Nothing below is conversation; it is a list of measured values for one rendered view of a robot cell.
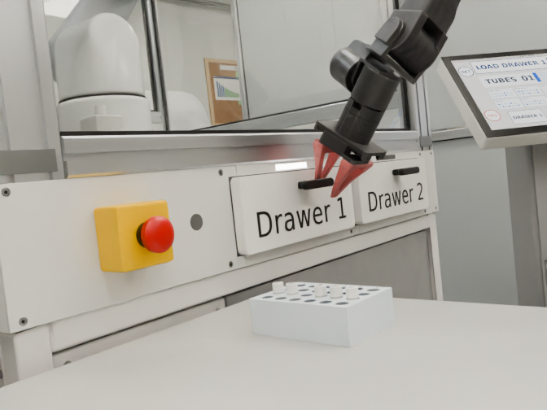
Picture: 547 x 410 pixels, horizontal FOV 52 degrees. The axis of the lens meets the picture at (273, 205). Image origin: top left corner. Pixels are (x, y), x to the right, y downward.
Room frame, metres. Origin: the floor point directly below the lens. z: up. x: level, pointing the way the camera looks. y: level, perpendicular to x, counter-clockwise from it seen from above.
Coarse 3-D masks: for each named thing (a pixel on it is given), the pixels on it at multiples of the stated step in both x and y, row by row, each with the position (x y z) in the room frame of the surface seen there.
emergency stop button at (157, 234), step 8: (152, 216) 0.60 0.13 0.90; (160, 216) 0.60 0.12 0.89; (144, 224) 0.59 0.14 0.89; (152, 224) 0.59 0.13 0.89; (160, 224) 0.59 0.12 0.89; (168, 224) 0.60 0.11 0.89; (144, 232) 0.58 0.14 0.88; (152, 232) 0.59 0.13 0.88; (160, 232) 0.59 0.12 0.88; (168, 232) 0.60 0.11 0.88; (144, 240) 0.58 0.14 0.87; (152, 240) 0.58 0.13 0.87; (160, 240) 0.59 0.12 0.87; (168, 240) 0.60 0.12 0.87; (152, 248) 0.59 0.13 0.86; (160, 248) 0.59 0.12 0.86; (168, 248) 0.60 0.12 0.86
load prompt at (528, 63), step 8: (536, 56) 1.57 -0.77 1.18; (544, 56) 1.58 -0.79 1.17; (472, 64) 1.53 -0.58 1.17; (480, 64) 1.54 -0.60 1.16; (488, 64) 1.54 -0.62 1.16; (496, 64) 1.54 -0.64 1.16; (504, 64) 1.54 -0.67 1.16; (512, 64) 1.54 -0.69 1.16; (520, 64) 1.55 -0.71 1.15; (528, 64) 1.55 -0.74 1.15; (536, 64) 1.55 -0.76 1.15; (544, 64) 1.55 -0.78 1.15; (480, 72) 1.51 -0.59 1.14; (488, 72) 1.52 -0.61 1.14
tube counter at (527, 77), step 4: (524, 72) 1.52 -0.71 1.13; (528, 72) 1.52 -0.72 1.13; (532, 72) 1.53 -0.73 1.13; (536, 72) 1.53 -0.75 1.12; (540, 72) 1.53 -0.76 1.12; (544, 72) 1.53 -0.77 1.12; (520, 76) 1.51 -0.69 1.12; (524, 76) 1.51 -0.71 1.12; (528, 76) 1.51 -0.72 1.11; (532, 76) 1.51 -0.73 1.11; (536, 76) 1.51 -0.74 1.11; (540, 76) 1.52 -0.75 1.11; (544, 76) 1.52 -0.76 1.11; (524, 80) 1.50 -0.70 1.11; (528, 80) 1.50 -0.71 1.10; (532, 80) 1.50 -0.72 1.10; (536, 80) 1.51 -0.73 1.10; (540, 80) 1.51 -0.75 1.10; (544, 80) 1.51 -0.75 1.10
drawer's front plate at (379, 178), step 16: (400, 160) 1.15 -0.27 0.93; (416, 160) 1.20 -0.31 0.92; (368, 176) 1.04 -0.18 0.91; (384, 176) 1.09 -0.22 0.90; (400, 176) 1.14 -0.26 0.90; (416, 176) 1.20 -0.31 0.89; (352, 192) 1.02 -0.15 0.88; (384, 192) 1.09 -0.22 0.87; (400, 192) 1.14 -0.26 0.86; (416, 192) 1.19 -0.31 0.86; (368, 208) 1.03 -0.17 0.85; (384, 208) 1.08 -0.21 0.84; (400, 208) 1.13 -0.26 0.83; (416, 208) 1.19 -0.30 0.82
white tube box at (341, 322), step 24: (312, 288) 0.61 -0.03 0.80; (360, 288) 0.59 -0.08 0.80; (384, 288) 0.57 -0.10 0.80; (264, 312) 0.57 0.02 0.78; (288, 312) 0.55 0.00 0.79; (312, 312) 0.53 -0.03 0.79; (336, 312) 0.51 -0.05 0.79; (360, 312) 0.52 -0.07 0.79; (384, 312) 0.55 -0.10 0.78; (288, 336) 0.55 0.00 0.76; (312, 336) 0.53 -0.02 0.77; (336, 336) 0.52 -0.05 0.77; (360, 336) 0.52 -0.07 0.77
